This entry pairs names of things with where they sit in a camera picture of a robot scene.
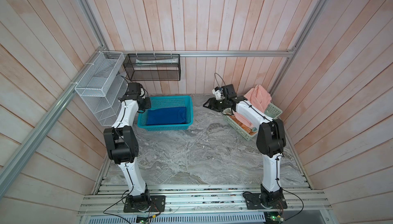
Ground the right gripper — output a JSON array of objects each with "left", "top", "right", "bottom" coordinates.
[{"left": 204, "top": 97, "right": 229, "bottom": 111}]

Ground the blue towel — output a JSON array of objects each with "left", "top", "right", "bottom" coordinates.
[{"left": 146, "top": 107, "right": 187, "bottom": 126}]

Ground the pink towel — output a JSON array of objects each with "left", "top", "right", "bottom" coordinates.
[{"left": 234, "top": 84, "right": 272, "bottom": 128}]

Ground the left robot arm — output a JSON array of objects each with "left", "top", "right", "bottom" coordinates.
[{"left": 103, "top": 82, "right": 151, "bottom": 211}]

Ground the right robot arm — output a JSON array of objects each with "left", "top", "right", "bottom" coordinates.
[{"left": 203, "top": 84, "right": 288, "bottom": 210}]

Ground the teal plastic basket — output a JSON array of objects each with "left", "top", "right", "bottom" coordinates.
[{"left": 137, "top": 96, "right": 193, "bottom": 131}]

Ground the orange patterned towel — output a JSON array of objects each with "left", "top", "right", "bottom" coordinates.
[{"left": 229, "top": 115, "right": 257, "bottom": 136}]

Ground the light green plastic basket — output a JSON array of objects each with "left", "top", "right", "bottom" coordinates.
[{"left": 223, "top": 103, "right": 282, "bottom": 141}]

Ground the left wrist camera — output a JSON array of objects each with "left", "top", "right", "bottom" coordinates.
[{"left": 139, "top": 87, "right": 146, "bottom": 99}]

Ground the black mesh wall basket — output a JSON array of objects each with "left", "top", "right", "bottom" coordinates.
[{"left": 123, "top": 53, "right": 181, "bottom": 82}]

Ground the white wire shelf rack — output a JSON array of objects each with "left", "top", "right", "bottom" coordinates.
[{"left": 75, "top": 51, "right": 136, "bottom": 127}]

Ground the aluminium back wall rail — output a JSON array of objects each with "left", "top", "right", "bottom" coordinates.
[{"left": 110, "top": 50, "right": 295, "bottom": 58}]

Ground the aluminium wall rail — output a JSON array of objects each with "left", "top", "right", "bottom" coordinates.
[
  {"left": 110, "top": 50, "right": 295, "bottom": 58},
  {"left": 1, "top": 46, "right": 107, "bottom": 198}
]

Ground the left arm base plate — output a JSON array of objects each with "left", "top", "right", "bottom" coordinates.
[{"left": 123, "top": 195, "right": 166, "bottom": 213}]

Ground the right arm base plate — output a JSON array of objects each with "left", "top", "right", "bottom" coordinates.
[{"left": 242, "top": 191, "right": 288, "bottom": 210}]

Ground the aluminium left wall rail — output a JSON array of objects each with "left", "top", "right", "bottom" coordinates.
[{"left": 1, "top": 46, "right": 107, "bottom": 198}]

